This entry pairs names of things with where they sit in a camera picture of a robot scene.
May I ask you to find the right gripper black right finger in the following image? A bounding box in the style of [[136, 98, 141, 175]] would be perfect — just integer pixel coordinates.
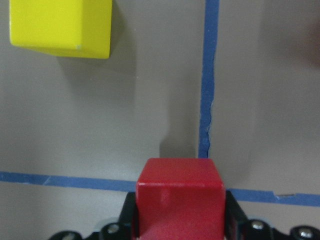
[[224, 190, 273, 240]]

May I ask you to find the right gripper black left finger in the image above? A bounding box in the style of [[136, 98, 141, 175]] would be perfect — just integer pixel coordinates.
[[94, 192, 137, 240]]

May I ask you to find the red wooden cube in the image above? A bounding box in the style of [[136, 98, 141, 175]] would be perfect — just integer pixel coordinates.
[[136, 158, 226, 240]]

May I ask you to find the yellow wooden cube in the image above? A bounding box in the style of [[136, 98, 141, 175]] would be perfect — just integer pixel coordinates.
[[9, 0, 113, 59]]

